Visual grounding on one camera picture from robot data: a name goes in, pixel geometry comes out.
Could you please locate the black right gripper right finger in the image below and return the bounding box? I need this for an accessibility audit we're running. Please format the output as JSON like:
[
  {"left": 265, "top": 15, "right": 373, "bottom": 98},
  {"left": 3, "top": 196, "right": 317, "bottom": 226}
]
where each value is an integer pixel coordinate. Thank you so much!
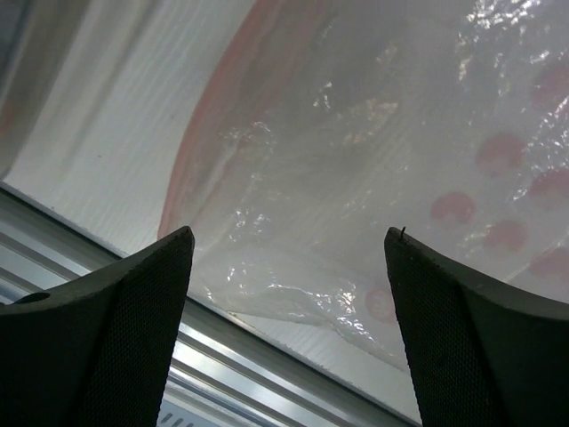
[{"left": 384, "top": 228, "right": 568, "bottom": 426}]

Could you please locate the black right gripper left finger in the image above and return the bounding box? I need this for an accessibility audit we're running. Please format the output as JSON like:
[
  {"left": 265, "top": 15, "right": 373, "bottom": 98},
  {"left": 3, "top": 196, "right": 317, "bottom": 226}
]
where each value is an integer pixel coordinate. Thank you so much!
[{"left": 1, "top": 227, "right": 195, "bottom": 426}]

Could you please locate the clear pink zip top bag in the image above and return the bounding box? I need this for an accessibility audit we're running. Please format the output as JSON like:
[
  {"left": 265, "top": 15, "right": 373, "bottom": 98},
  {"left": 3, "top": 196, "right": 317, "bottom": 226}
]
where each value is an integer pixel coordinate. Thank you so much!
[{"left": 158, "top": 1, "right": 568, "bottom": 367}]

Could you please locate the white slotted cable duct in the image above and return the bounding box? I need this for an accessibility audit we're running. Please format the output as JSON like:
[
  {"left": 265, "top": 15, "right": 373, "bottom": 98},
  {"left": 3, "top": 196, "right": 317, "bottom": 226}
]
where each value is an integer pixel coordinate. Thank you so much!
[{"left": 156, "top": 406, "right": 203, "bottom": 427}]

